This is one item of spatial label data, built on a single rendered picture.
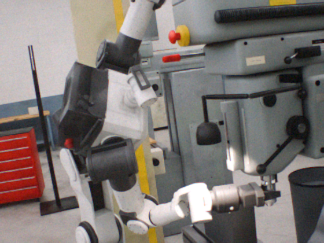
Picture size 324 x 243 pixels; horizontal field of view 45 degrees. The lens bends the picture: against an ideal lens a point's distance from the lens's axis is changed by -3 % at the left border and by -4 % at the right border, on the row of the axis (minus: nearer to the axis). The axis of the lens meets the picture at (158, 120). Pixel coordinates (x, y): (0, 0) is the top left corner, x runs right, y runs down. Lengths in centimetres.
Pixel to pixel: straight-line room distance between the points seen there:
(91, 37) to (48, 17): 738
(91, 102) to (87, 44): 156
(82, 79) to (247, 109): 54
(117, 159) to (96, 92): 24
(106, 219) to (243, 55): 94
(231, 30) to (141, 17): 47
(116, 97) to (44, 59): 877
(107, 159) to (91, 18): 175
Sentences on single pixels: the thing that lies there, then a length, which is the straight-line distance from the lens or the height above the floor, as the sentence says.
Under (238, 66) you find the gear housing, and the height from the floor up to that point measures 166.
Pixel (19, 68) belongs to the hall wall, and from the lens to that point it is 1009.
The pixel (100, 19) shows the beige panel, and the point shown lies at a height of 203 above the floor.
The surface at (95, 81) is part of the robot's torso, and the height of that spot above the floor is 166.
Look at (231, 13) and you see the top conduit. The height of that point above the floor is 180.
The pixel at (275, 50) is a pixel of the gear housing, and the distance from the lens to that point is 117.
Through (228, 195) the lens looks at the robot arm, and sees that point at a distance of 128.
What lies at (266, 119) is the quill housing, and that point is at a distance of 118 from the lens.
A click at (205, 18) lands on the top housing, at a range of 108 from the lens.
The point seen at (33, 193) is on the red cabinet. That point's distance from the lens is 576.
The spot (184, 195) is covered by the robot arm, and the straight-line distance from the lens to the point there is 134.
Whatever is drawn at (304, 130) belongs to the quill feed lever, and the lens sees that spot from 122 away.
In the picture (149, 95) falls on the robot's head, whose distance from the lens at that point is 127.
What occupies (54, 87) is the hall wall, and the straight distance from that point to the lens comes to 1010.
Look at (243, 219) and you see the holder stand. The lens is 166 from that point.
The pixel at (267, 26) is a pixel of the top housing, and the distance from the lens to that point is 114.
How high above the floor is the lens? 170
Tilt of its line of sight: 9 degrees down
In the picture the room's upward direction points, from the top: 8 degrees counter-clockwise
